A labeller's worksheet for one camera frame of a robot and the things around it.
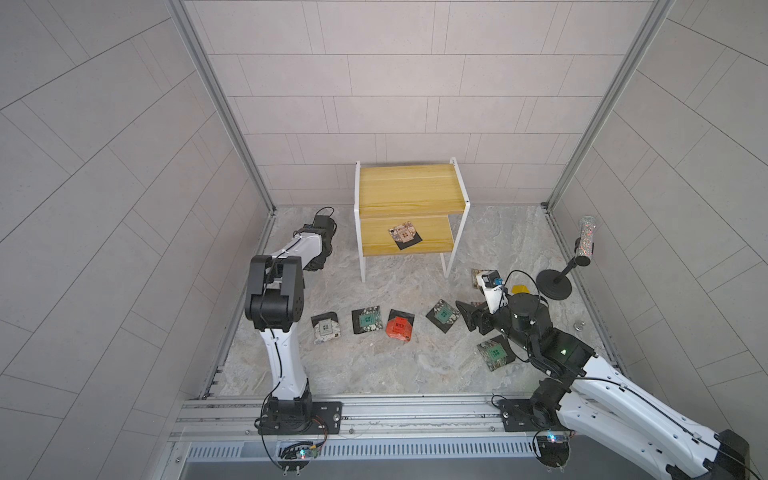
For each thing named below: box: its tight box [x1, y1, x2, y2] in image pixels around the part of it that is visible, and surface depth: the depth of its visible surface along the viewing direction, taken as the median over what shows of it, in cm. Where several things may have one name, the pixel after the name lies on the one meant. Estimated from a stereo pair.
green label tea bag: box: [425, 299, 460, 334], surface depth 90 cm
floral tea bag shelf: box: [388, 221, 423, 251], surface depth 91 cm
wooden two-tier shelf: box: [354, 157, 471, 283], surface depth 81 cm
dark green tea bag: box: [476, 334, 516, 371], surface depth 82 cm
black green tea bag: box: [351, 305, 384, 334], surface depth 88 cm
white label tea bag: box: [310, 311, 341, 344], surface depth 87 cm
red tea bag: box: [385, 309, 415, 342], surface depth 88 cm
